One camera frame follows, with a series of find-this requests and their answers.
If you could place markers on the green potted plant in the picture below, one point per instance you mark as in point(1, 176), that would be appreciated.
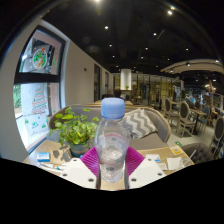
point(75, 130)

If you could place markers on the blue white card pack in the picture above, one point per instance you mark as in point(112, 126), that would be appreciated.
point(43, 157)

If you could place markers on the grey white chevron cushion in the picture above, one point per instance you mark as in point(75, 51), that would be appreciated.
point(140, 123)

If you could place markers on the group of dining chairs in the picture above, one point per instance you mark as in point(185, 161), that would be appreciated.
point(185, 115)

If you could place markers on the ceiling spot lights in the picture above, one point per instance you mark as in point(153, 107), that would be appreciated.
point(146, 33)

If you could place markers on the window with festive decals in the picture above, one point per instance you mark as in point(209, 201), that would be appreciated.
point(36, 86)

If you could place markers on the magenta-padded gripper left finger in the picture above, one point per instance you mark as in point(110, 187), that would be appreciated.
point(78, 171)

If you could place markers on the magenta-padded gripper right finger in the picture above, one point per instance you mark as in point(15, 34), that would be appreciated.
point(145, 171)

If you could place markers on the white paper napkin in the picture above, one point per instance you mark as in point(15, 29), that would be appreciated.
point(174, 163)

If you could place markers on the grey tufted armchair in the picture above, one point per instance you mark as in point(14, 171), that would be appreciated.
point(198, 153)

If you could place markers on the clear blue-capped water bottle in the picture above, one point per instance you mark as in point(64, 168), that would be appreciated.
point(111, 146)

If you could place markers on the clear plastic cup with straw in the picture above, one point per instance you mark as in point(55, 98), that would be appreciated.
point(187, 162)

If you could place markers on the grey curved sofa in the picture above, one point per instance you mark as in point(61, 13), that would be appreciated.
point(146, 141)

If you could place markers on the person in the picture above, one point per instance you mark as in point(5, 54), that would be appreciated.
point(116, 93)

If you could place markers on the yellow card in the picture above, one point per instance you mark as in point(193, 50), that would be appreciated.
point(176, 150)

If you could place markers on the white round column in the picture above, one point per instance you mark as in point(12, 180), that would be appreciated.
point(125, 79)

